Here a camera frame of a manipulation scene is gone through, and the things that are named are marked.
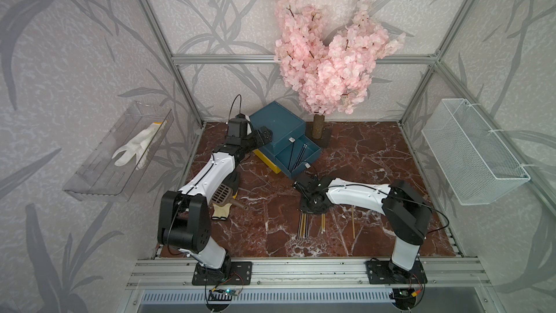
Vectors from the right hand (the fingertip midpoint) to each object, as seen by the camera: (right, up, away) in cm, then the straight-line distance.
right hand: (303, 209), depth 88 cm
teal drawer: (-1, +23, +9) cm, 24 cm away
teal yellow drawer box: (-8, +35, +1) cm, 36 cm away
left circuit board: (-28, -23, -16) cm, 40 cm away
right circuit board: (+33, -25, -15) cm, 44 cm away
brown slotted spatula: (-33, +5, +1) cm, 34 cm away
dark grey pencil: (-5, +29, +1) cm, 29 cm away
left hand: (-16, +30, +1) cm, 34 cm away
